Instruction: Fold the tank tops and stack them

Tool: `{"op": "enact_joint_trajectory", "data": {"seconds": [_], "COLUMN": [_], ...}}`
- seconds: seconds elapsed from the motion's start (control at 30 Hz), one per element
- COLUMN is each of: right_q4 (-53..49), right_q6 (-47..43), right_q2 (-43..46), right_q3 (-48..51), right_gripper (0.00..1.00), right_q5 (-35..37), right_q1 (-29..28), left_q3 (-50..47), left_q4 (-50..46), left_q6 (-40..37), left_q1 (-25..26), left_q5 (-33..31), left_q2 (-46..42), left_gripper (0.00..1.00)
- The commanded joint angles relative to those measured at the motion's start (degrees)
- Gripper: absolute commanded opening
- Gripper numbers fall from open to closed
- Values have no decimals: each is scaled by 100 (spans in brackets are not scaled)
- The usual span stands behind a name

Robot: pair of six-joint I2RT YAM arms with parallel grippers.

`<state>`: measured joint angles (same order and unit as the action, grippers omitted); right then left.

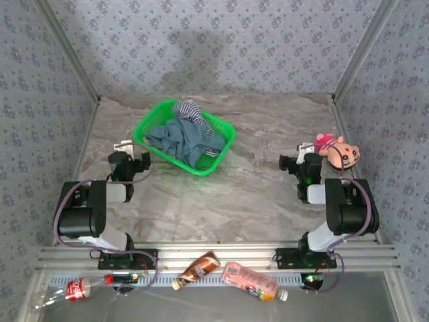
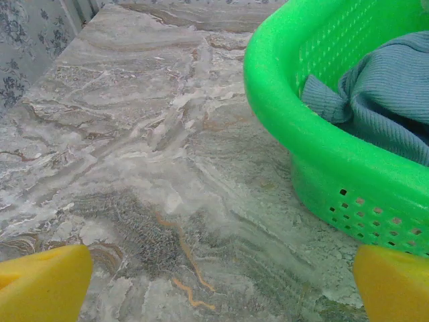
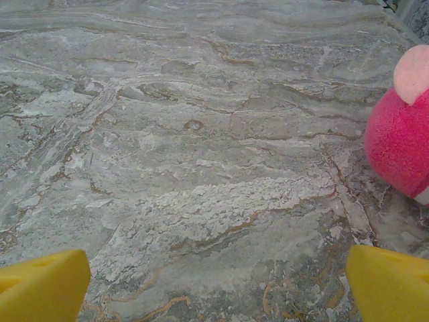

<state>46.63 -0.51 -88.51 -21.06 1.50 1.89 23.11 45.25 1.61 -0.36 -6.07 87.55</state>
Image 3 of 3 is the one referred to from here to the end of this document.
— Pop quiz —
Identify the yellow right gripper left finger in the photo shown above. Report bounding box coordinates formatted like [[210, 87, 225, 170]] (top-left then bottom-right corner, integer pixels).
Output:
[[0, 249, 92, 322]]

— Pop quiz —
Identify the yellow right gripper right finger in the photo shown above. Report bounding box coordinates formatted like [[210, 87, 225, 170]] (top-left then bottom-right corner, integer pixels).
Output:
[[345, 245, 429, 322]]

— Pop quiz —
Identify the pink plush toy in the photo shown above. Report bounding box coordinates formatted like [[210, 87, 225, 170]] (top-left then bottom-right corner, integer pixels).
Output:
[[364, 45, 429, 207]]

